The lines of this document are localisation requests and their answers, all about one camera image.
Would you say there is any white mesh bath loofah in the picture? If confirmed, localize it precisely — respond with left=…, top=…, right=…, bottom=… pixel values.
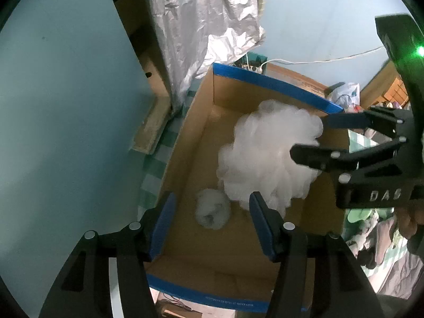
left=216, top=100, right=323, bottom=216

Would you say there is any white plastic bag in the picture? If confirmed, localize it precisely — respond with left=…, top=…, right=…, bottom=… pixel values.
left=328, top=83, right=361, bottom=110

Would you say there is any teal storage box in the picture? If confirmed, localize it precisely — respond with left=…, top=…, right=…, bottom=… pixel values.
left=232, top=52, right=267, bottom=74

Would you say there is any person's right hand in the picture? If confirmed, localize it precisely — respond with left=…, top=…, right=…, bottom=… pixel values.
left=394, top=202, right=424, bottom=240

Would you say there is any silver foil curtain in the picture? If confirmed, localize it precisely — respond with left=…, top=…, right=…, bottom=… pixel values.
left=147, top=0, right=265, bottom=111

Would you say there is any black sock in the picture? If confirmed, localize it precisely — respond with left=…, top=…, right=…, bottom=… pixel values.
left=356, top=247, right=377, bottom=269

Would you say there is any grey plush slipper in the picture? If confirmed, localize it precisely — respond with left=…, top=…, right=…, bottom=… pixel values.
left=374, top=216, right=398, bottom=266

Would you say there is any blue-rimmed cardboard box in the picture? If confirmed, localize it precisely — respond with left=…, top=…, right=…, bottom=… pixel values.
left=146, top=64, right=341, bottom=312

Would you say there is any wooden bed headboard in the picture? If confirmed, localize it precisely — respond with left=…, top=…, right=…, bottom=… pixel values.
left=360, top=60, right=409, bottom=109

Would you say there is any light grey sock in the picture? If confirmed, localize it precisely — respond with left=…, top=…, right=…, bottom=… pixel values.
left=195, top=189, right=231, bottom=231

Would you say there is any green checkered tablecloth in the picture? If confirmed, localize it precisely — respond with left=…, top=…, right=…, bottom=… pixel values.
left=138, top=89, right=197, bottom=215

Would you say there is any white power strip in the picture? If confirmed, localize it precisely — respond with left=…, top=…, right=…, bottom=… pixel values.
left=248, top=66, right=265, bottom=74

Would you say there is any light green cloth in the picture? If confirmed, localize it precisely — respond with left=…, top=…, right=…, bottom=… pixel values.
left=347, top=209, right=372, bottom=224

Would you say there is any white power cable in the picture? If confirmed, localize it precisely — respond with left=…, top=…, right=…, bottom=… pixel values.
left=244, top=45, right=385, bottom=73

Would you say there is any white patterned knotted cloth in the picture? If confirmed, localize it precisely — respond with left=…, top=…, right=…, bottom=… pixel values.
left=346, top=218, right=377, bottom=257

